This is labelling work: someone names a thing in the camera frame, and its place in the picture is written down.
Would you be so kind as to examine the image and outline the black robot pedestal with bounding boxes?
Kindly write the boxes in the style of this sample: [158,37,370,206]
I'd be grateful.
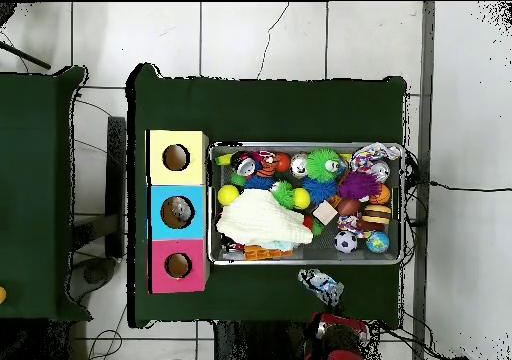
[213,319,309,360]

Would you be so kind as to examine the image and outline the dark green side tablecloth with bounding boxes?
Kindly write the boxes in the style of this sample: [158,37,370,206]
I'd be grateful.
[0,65,93,323]

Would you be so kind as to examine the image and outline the thin black cable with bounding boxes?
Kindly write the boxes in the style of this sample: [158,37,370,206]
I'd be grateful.
[429,179,512,194]

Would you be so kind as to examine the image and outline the clear mesh bin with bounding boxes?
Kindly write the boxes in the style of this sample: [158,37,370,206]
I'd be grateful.
[206,141,406,266]

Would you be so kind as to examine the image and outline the grey metal rail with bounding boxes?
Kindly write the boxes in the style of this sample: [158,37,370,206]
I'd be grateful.
[412,1,436,360]

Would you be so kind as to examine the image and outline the green spiky ball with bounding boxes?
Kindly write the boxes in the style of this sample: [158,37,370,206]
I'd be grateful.
[269,180,296,210]
[305,148,346,184]

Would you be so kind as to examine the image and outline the black stand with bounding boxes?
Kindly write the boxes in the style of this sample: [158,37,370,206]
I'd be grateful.
[71,115,128,259]

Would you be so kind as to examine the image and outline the yellow ball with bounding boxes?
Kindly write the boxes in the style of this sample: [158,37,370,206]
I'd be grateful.
[217,184,240,207]

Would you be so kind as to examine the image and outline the small soccer ball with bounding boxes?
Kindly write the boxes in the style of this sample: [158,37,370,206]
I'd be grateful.
[334,230,358,254]

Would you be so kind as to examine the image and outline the burger toy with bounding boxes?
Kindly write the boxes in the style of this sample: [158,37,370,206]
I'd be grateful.
[360,203,392,224]

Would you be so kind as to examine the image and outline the globe ball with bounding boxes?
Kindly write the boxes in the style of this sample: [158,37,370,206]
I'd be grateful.
[365,231,390,254]

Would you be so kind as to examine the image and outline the cream knitted cloth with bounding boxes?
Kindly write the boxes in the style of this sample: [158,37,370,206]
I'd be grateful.
[215,188,314,246]

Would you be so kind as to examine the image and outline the black rod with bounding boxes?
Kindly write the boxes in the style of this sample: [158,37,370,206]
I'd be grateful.
[0,40,52,71]

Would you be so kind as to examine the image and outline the wooden box with three holes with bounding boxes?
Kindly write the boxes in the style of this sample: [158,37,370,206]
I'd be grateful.
[145,129,211,295]

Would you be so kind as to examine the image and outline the purple spiky ball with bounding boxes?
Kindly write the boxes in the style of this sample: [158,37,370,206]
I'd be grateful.
[337,171,382,201]

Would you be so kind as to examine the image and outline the wooden cube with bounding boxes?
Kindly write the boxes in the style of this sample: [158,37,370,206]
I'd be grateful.
[312,200,339,225]

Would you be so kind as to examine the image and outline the grey plastic base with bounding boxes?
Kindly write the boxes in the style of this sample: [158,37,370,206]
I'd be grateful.
[65,256,118,302]

